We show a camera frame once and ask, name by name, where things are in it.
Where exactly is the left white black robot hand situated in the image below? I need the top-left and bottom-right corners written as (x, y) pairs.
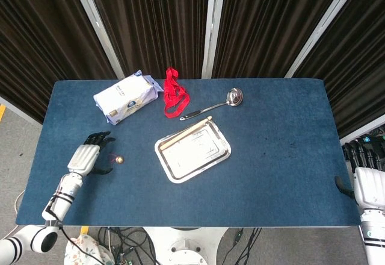
top-left (67, 131), bottom-right (116, 179)

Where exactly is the thin white cable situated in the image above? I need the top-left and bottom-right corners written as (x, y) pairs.
top-left (13, 189), bottom-right (27, 219)

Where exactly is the steel ladle black handle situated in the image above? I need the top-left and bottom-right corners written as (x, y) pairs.
top-left (179, 87), bottom-right (244, 122)

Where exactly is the rectangular steel tray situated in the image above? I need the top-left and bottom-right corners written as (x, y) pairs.
top-left (154, 119), bottom-right (232, 184)

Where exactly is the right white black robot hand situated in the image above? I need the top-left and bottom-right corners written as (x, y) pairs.
top-left (334, 140), bottom-right (385, 210)

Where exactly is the red ribbon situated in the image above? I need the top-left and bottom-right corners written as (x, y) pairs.
top-left (163, 67), bottom-right (191, 119)

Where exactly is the wooden rolling pin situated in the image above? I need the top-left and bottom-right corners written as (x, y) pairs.
top-left (159, 115), bottom-right (213, 150)

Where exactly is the black device with teal lights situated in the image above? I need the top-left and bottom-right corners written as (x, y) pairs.
top-left (341, 128), bottom-right (385, 151)

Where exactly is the blue table mat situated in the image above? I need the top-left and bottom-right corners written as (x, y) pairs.
top-left (14, 78), bottom-right (362, 228)

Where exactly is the floral fabric bag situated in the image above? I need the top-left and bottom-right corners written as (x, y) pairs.
top-left (64, 234), bottom-right (115, 265)

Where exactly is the white pedestal base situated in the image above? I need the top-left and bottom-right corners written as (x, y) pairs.
top-left (144, 227), bottom-right (226, 265)

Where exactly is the black cable bundle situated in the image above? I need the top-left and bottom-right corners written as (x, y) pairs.
top-left (222, 227), bottom-right (262, 265)
top-left (97, 227), bottom-right (169, 265)

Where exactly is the brown curtain partition panel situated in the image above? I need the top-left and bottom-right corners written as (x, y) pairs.
top-left (202, 0), bottom-right (359, 80)
top-left (69, 0), bottom-right (217, 80)
top-left (0, 0), bottom-right (118, 124)
top-left (285, 0), bottom-right (385, 145)

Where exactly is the white tissue pack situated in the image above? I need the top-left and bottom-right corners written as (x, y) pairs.
top-left (93, 69), bottom-right (165, 126)

